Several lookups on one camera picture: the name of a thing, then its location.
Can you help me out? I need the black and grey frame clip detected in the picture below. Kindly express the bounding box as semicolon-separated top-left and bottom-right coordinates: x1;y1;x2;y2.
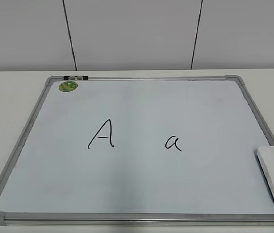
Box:
63;76;89;81

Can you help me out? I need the round green magnet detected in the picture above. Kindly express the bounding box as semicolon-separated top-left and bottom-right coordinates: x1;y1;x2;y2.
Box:
59;81;78;92

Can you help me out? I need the white board with grey frame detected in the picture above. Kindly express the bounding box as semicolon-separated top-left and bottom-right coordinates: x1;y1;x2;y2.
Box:
0;75;274;226

